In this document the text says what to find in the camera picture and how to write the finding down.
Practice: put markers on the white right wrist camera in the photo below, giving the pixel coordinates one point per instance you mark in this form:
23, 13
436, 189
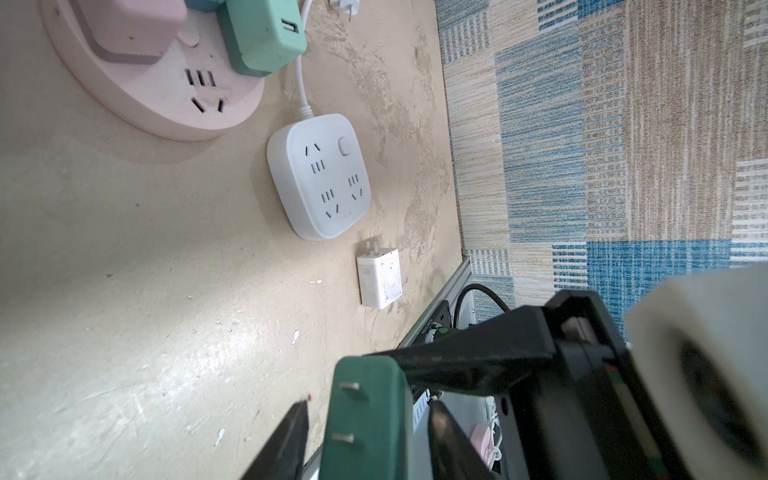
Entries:
699, 343

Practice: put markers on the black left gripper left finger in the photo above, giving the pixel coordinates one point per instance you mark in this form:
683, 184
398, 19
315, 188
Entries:
282, 456

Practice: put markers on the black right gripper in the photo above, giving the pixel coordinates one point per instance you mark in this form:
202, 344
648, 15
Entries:
572, 402

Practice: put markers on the pink usb charger plug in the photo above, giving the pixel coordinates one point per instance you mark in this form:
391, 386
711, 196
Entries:
130, 31

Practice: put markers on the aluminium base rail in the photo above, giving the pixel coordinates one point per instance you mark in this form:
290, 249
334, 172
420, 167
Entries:
447, 314

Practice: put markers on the white usb charger plug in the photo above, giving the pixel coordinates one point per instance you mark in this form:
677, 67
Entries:
379, 275

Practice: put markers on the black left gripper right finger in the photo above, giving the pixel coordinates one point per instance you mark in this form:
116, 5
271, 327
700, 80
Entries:
451, 453

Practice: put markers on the white square power strip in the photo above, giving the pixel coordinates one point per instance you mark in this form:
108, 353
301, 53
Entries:
320, 175

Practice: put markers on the green usb charger plug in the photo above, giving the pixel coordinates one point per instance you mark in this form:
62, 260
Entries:
261, 36

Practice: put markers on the pink round power strip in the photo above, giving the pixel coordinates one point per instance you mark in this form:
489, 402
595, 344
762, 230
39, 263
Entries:
191, 94

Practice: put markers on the teal usb charger plug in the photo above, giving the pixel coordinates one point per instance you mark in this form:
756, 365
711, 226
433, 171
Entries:
206, 6

